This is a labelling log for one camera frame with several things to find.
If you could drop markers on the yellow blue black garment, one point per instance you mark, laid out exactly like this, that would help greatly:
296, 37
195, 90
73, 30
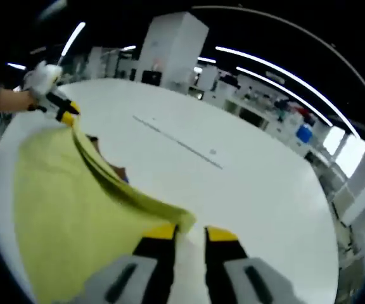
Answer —
74, 206

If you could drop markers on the blue crate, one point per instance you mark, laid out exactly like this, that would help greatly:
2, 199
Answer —
304, 133

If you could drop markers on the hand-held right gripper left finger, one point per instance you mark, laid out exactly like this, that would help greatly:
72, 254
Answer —
157, 269

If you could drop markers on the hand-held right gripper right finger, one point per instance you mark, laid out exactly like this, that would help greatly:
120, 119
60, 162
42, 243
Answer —
223, 272

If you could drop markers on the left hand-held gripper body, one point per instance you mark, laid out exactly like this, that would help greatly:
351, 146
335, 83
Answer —
43, 79

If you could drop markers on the long ceiling light strip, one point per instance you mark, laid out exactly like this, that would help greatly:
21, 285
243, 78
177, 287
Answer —
280, 71

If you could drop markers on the short ceiling light strip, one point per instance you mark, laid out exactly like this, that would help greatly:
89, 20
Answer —
280, 88

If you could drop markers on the black chair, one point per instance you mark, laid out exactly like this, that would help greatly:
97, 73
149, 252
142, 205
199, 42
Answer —
151, 77

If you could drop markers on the straight ceiling light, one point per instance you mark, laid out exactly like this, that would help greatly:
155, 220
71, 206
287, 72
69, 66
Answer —
73, 39

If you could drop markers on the narrow white pillar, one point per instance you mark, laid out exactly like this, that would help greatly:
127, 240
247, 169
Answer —
364, 177

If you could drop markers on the wide white pillar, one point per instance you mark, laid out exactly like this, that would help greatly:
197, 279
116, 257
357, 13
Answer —
173, 50

